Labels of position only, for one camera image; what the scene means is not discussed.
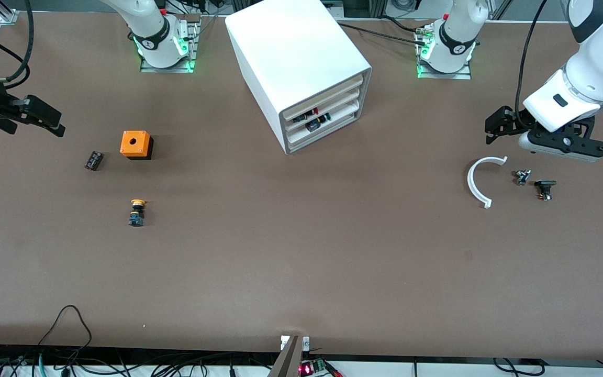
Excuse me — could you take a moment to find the yellow push button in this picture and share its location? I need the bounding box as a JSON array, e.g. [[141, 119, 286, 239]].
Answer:
[[128, 199, 147, 227]]

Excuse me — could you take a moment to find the green push button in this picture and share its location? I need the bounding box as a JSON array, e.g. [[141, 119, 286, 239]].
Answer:
[[305, 113, 331, 132]]

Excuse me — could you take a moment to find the white curved plastic piece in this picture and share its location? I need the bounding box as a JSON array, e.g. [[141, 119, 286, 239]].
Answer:
[[467, 156, 508, 209]]

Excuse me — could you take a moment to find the circuit board with red light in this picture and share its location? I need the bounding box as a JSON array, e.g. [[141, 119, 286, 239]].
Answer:
[[299, 358, 343, 377]]

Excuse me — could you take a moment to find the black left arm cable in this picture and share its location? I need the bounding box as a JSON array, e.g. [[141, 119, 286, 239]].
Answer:
[[515, 0, 549, 118]]

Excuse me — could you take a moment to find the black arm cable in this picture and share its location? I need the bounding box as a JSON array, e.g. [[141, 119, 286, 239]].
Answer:
[[0, 0, 34, 87], [515, 0, 549, 118]]

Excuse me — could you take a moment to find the black knob switch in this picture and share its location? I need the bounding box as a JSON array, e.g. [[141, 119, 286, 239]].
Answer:
[[534, 180, 557, 202]]

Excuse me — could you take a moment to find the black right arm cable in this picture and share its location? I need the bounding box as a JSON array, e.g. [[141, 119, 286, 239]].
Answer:
[[0, 0, 34, 87]]

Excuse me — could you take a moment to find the orange button enclosure box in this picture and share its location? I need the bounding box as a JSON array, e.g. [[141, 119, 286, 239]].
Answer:
[[120, 130, 154, 161]]

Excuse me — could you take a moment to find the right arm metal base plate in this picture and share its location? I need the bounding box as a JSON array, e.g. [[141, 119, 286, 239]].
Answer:
[[140, 16, 200, 74]]

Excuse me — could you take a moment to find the black cable on table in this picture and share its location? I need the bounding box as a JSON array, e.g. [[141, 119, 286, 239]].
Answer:
[[337, 22, 430, 42]]

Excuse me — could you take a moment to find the black looped cable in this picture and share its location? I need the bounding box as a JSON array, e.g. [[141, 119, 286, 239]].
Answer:
[[37, 305, 93, 347]]

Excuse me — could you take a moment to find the black coiled cable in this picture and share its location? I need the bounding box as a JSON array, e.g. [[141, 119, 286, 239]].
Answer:
[[492, 357, 546, 376]]

